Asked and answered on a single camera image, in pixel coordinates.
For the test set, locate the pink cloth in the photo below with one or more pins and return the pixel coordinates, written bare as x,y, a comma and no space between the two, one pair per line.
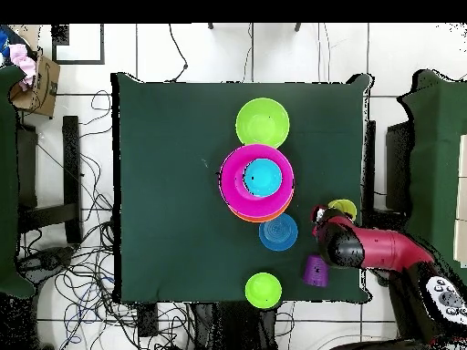
22,60

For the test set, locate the dark green tablecloth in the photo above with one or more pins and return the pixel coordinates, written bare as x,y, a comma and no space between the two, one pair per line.
164,120

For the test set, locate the small green plastic bowl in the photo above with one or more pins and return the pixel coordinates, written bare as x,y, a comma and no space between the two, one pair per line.
263,291

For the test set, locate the pink plastic bowl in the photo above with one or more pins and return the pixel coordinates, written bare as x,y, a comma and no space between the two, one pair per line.
233,189

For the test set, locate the green covered side table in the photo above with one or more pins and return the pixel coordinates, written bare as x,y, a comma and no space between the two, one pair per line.
437,164
7,182

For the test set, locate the purple plastic cup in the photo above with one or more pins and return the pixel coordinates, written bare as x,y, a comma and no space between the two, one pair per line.
315,275

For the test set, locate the yellow plastic cup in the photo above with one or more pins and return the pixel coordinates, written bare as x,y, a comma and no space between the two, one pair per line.
346,206

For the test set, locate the cardboard box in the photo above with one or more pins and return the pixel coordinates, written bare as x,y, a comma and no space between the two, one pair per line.
43,91

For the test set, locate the black power strip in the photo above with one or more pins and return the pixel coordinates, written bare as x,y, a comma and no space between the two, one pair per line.
147,321

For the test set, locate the black floor stand base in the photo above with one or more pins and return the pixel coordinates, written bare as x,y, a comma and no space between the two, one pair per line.
47,257

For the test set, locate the large green plastic bowl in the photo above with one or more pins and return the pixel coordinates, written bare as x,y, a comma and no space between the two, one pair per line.
262,122

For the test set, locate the black side frame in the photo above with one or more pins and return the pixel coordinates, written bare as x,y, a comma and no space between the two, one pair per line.
397,164

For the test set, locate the light blue plastic bowl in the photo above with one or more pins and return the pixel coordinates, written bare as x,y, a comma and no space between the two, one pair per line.
262,178

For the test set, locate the orange plastic bowl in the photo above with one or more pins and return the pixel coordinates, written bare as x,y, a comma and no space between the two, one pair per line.
255,219

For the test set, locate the white panel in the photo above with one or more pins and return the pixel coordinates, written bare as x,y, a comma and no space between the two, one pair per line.
462,200

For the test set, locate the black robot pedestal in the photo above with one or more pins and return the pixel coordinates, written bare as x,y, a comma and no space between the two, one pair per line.
233,328

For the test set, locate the black square frame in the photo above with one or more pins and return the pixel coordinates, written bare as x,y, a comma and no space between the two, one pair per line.
78,62

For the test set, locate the black leg frame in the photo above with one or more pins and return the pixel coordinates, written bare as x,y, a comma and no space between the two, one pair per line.
71,164

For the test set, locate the blue fabric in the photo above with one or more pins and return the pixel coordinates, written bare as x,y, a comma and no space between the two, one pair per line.
3,40

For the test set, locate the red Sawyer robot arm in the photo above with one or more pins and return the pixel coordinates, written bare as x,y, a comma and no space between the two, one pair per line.
383,248

